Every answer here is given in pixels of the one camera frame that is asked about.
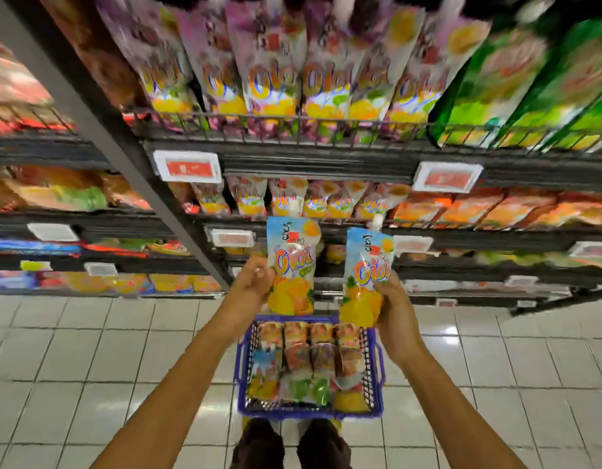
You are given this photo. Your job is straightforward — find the person's left hand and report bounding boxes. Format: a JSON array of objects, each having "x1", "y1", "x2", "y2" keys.
[{"x1": 217, "y1": 257, "x2": 276, "y2": 334}]

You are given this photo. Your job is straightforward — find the person's right hand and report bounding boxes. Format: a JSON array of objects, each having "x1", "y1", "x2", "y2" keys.
[{"x1": 376, "y1": 273, "x2": 427, "y2": 369}]

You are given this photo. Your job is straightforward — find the red cartoon jelly cup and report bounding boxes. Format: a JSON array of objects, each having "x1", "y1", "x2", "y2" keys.
[{"x1": 283, "y1": 342, "x2": 313, "y2": 375}]

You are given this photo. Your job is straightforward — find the orange yellow jelly bowl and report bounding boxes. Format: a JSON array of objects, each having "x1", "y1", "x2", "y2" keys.
[{"x1": 332, "y1": 389, "x2": 371, "y2": 414}]

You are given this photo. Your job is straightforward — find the blue plastic shopping basket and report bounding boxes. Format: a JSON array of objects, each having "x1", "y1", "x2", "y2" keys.
[{"x1": 234, "y1": 315, "x2": 385, "y2": 421}]

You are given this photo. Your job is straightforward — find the black metal store shelf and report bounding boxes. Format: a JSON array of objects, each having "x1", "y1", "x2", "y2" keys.
[{"x1": 0, "y1": 0, "x2": 602, "y2": 318}]

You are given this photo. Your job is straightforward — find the person's left forearm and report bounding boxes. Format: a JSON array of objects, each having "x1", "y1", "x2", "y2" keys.
[{"x1": 91, "y1": 312, "x2": 248, "y2": 469}]

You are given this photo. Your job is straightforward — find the person's right forearm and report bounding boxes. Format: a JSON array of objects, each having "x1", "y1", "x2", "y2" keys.
[{"x1": 398, "y1": 344, "x2": 526, "y2": 469}]

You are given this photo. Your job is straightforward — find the person's right leg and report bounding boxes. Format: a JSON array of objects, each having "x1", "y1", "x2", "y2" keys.
[{"x1": 296, "y1": 418, "x2": 353, "y2": 469}]

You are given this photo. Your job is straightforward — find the person's leg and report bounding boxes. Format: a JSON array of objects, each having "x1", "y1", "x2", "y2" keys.
[
  {"x1": 231, "y1": 418, "x2": 286, "y2": 469},
  {"x1": 296, "y1": 418, "x2": 353, "y2": 469}
]

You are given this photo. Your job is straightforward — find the person's left leg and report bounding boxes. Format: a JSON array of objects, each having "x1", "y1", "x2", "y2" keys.
[{"x1": 231, "y1": 418, "x2": 286, "y2": 469}]

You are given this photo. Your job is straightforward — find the row of green yellow bags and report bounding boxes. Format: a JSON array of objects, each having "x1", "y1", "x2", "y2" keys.
[{"x1": 408, "y1": 248, "x2": 602, "y2": 270}]

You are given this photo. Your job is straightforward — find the row of orange packets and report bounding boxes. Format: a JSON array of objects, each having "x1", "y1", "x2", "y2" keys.
[{"x1": 392, "y1": 186, "x2": 602, "y2": 231}]

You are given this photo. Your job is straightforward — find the row of yellow purple packets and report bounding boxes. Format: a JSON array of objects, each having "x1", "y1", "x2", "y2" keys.
[{"x1": 0, "y1": 270, "x2": 223, "y2": 296}]

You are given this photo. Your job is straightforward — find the row of orange green bags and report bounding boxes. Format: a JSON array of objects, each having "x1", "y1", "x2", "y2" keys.
[{"x1": 0, "y1": 165, "x2": 154, "y2": 214}]

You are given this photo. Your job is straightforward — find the row of blue red packets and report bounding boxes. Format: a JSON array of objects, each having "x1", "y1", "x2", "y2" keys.
[{"x1": 0, "y1": 237, "x2": 192, "y2": 259}]

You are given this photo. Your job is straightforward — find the row of purple pouches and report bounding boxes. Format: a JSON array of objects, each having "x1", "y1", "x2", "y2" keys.
[{"x1": 93, "y1": 0, "x2": 493, "y2": 143}]

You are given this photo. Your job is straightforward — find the row of green pouches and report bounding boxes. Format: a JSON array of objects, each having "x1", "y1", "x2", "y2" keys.
[{"x1": 427, "y1": 0, "x2": 602, "y2": 153}]

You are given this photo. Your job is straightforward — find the row of brown orange bags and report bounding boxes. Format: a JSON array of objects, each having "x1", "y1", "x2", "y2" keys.
[{"x1": 0, "y1": 23, "x2": 76, "y2": 138}]

